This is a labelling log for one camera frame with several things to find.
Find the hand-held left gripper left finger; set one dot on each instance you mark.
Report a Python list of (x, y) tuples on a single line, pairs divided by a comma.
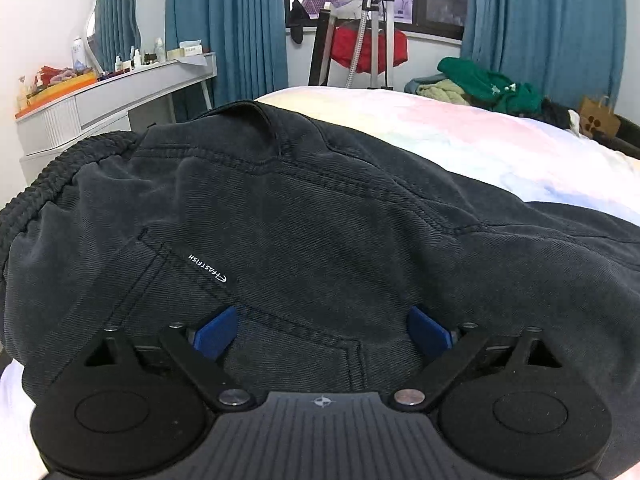
[(217, 330)]

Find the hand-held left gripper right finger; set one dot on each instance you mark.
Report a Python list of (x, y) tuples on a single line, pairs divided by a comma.
[(424, 331)]

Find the dark grey pants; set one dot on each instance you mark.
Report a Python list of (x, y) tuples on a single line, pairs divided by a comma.
[(320, 240)]

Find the olive green cloth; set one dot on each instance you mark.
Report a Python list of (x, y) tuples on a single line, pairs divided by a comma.
[(442, 91)]

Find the green hoodie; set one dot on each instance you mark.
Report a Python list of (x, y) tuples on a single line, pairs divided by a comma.
[(487, 82)]

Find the white vanity desk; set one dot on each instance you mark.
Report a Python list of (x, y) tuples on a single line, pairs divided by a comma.
[(110, 95)]

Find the brown paper bag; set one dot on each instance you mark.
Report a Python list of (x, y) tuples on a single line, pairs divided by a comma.
[(599, 117)]

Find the white tissue box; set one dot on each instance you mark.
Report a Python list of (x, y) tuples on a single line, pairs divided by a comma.
[(185, 50)]

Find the orange tray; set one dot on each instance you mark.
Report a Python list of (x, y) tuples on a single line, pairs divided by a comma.
[(59, 87)]

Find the red cloth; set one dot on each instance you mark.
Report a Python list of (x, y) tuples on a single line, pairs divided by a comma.
[(367, 46)]

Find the blue curtain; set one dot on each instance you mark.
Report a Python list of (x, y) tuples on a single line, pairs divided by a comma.
[(227, 30), (542, 25)]

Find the garment steamer stand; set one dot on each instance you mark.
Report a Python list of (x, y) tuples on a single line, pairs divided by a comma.
[(372, 25)]

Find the white spray bottle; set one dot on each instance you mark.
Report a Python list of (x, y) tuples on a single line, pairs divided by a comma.
[(76, 52)]

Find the black sock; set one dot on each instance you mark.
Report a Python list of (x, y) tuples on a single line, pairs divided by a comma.
[(298, 20)]

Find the wavy-edged mirror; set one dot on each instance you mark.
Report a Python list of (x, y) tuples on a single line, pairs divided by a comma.
[(112, 22)]

